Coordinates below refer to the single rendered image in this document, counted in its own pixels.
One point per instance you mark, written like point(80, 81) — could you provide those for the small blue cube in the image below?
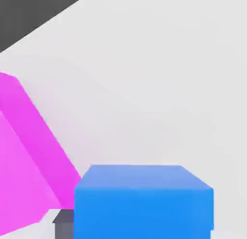
point(142, 208)

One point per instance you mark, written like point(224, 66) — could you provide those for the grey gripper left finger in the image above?
point(63, 225)

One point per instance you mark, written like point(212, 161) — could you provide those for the large magenta box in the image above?
point(27, 156)

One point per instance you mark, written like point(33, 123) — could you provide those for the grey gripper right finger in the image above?
point(222, 235)

